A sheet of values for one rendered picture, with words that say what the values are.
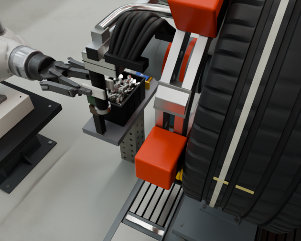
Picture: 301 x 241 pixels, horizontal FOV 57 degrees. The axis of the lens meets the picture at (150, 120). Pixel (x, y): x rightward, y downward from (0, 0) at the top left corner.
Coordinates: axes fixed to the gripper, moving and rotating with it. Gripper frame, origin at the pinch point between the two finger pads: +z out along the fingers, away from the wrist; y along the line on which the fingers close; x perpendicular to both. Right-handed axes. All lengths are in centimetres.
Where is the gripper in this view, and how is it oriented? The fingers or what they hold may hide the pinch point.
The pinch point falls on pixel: (98, 86)
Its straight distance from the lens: 74.5
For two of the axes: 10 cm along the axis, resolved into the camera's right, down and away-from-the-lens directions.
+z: 9.0, 3.2, -2.9
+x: 0.0, -6.7, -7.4
